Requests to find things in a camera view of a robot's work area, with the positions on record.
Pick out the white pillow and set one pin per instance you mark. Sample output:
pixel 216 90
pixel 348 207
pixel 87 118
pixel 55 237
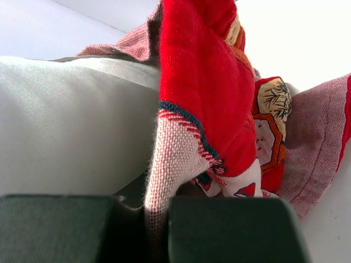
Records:
pixel 79 126

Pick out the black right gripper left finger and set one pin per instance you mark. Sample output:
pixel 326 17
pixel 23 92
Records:
pixel 43 228

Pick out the red patterned pillowcase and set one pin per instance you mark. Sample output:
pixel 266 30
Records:
pixel 222 127

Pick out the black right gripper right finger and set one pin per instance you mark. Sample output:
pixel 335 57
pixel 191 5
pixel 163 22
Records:
pixel 234 230

